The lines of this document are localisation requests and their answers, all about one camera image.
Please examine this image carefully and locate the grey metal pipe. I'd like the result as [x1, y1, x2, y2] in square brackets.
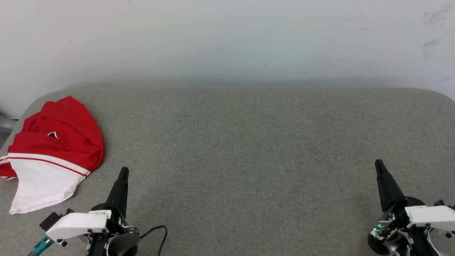
[0, 113, 18, 133]

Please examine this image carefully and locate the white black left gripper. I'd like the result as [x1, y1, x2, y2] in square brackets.
[45, 167, 141, 256]

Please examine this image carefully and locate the teal cable connector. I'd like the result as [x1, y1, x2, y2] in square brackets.
[28, 236, 54, 256]

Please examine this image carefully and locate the red white basketball jersey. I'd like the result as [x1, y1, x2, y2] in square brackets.
[0, 95, 105, 215]

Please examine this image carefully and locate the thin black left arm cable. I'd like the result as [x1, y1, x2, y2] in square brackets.
[140, 225, 168, 256]

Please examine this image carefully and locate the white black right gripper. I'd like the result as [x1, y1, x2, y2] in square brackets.
[367, 159, 455, 255]

